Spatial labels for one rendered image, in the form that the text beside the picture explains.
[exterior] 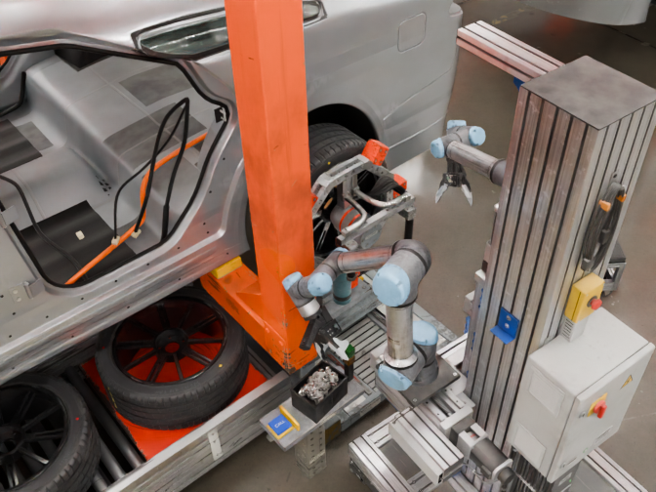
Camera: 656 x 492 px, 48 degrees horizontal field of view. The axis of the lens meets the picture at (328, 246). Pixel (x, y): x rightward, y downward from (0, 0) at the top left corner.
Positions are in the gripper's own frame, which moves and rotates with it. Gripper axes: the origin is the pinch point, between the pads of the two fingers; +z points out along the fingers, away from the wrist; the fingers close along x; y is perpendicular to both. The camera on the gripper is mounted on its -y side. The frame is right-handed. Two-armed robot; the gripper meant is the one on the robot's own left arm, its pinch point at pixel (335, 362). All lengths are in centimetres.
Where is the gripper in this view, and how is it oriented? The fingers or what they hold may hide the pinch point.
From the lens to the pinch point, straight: 266.3
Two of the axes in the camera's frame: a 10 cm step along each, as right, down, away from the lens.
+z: 4.9, 8.5, 1.8
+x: -5.4, 1.4, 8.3
